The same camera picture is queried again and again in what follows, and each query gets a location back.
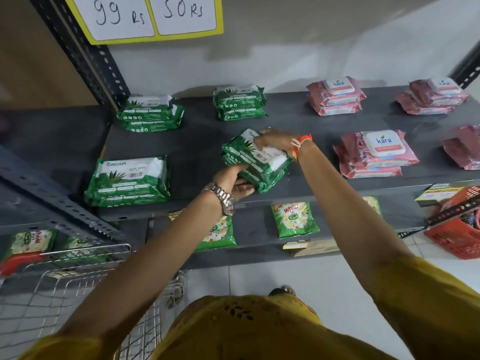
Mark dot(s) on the person's sandal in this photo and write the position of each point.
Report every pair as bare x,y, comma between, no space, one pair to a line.
283,291

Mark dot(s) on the white handwritten paper label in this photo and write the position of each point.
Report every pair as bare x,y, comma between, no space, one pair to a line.
183,13
112,16

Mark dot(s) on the red plastic basket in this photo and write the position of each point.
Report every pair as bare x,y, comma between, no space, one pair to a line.
455,238

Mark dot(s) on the gray metal shelf board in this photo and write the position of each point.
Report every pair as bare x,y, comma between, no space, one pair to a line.
337,228
202,146

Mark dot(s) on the person's left hand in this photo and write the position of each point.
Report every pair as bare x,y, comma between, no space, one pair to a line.
225,179

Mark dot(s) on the green detergent powder packet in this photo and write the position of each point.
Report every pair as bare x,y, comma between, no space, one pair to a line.
295,220
373,206
32,241
80,247
219,236

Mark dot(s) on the yellow bordered price sign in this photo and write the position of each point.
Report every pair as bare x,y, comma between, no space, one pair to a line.
150,38

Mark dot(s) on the green wet wipes packet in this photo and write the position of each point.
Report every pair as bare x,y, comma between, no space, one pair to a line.
127,201
153,123
150,104
258,178
238,96
242,114
262,155
129,178

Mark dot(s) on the brown cardboard piece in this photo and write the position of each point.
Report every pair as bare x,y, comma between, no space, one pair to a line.
318,248

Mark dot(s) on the silver metal wristwatch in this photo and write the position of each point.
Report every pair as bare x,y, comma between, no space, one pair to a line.
224,198

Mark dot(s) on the person's right fingers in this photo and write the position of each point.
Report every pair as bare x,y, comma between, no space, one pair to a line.
262,137

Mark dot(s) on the person's right forearm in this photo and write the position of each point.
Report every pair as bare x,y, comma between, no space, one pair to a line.
345,206

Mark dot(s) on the yellow embroidered garment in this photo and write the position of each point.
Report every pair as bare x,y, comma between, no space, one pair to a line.
262,329

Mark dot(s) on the gray metal side shelf rack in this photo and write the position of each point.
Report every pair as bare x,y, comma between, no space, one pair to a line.
48,146

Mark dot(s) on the person's right hand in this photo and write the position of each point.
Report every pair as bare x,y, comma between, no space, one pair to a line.
279,140

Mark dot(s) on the small yellow shelf tag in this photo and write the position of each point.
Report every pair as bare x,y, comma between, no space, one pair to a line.
295,244

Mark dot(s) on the gray slotted shelf post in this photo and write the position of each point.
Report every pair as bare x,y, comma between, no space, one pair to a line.
86,52
467,69

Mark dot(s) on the person's left forearm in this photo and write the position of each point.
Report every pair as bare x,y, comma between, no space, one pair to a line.
150,266

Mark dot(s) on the orange thread wristband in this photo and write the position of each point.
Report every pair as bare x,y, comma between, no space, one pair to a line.
300,144

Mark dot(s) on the person's left thumb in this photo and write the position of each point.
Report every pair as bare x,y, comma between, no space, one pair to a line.
237,169

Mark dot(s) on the yellow and white carton box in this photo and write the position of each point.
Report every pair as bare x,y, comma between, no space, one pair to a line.
438,193

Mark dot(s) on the pink wet wipes packet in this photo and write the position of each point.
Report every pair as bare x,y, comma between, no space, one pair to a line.
335,91
369,171
437,91
420,106
337,108
378,149
465,148

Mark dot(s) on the black slotted angle bar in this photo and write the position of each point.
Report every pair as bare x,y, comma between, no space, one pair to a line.
453,211

